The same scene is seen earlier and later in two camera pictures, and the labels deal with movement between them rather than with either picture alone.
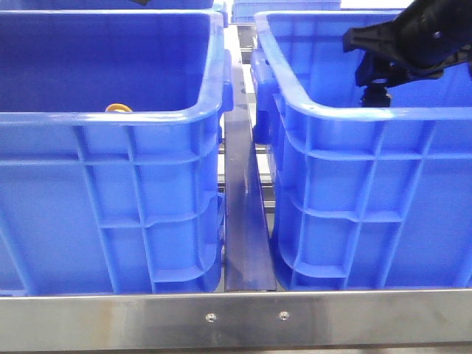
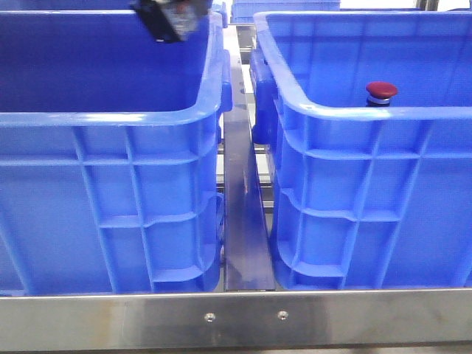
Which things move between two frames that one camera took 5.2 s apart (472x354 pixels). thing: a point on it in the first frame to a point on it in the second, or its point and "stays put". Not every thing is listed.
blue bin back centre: (244, 11) stays put
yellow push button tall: (118, 108) to (183, 15)
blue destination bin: (363, 197) stays put
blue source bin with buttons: (110, 150) stays put
